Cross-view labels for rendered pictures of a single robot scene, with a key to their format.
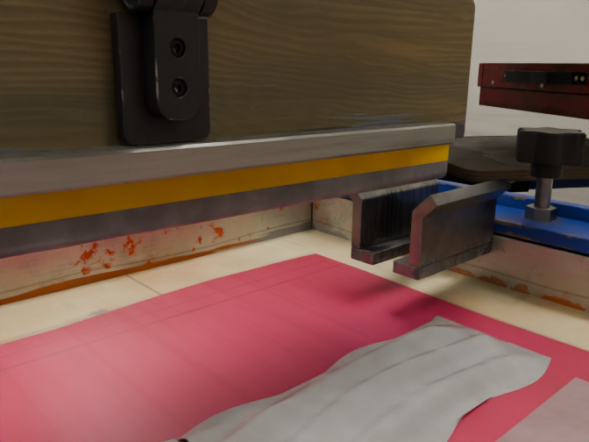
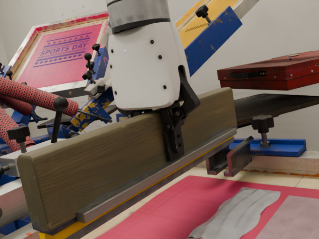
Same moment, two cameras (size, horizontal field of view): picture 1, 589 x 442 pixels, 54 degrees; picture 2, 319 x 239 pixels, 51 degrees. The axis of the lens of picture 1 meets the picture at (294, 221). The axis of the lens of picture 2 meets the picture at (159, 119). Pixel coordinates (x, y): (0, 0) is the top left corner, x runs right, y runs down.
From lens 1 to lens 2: 0.27 m
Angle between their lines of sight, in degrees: 9
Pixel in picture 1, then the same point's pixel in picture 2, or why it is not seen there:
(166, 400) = (176, 230)
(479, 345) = (258, 193)
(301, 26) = (195, 116)
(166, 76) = (177, 143)
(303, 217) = not seen: hidden behind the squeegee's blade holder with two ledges
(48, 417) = not seen: outside the picture
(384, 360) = (232, 204)
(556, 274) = (275, 164)
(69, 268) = not seen: hidden behind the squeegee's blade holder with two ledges
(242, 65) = (185, 132)
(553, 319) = (278, 179)
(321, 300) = (201, 191)
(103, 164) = (170, 168)
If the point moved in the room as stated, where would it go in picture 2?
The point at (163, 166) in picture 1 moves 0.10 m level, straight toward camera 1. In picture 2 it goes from (179, 164) to (221, 187)
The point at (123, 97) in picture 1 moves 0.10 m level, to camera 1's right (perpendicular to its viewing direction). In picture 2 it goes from (168, 151) to (243, 134)
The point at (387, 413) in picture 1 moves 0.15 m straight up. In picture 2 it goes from (241, 216) to (227, 116)
